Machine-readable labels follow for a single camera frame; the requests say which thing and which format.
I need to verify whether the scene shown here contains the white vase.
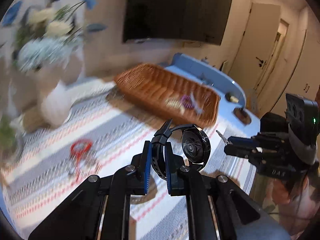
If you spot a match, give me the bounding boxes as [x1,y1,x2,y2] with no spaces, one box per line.
[40,55,84,128]

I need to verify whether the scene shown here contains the silver hair clip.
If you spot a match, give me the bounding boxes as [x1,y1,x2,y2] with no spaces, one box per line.
[189,92,205,115]

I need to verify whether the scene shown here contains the black television screen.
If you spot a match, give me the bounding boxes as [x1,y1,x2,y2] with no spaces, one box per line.
[122,0,233,47]

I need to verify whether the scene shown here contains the red key ring with keys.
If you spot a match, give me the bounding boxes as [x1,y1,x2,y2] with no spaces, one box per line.
[67,140,94,177]

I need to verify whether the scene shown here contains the pearl bead bracelet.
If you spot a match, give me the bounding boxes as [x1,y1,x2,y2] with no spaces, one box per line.
[165,98,182,108]

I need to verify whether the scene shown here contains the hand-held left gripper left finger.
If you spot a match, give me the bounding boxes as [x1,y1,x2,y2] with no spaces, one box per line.
[27,141,153,240]

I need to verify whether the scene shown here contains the brown wicker basket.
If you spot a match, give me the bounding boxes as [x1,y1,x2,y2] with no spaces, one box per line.
[114,63,220,128]

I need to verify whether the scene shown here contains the brown dish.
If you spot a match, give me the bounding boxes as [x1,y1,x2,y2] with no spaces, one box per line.
[233,107,252,125]

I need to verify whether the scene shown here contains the green leafy plant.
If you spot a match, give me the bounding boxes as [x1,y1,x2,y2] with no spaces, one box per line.
[0,116,23,161]

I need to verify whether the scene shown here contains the purple spiral hair tie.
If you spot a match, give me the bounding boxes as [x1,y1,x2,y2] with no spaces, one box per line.
[180,95,194,109]

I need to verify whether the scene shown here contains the white cabinet door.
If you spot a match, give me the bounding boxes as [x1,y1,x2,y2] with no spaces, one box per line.
[287,5,320,100]

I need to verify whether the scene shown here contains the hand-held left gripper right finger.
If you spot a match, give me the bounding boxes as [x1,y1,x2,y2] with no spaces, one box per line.
[164,141,292,240]

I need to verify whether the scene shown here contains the striped tablecloth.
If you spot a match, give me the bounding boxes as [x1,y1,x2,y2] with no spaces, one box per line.
[0,80,255,240]

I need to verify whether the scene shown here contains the white and blue flower bouquet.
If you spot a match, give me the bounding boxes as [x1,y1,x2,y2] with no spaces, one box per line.
[12,2,85,73]

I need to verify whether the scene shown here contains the black wrist watch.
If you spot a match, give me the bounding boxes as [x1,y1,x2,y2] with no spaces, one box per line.
[150,119,212,180]

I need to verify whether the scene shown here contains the clear acrylic holder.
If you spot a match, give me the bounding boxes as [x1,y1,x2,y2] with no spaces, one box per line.
[199,74,213,86]

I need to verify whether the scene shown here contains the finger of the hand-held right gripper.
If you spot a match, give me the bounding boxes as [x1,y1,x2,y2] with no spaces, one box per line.
[228,135,288,146]
[224,144,265,161]

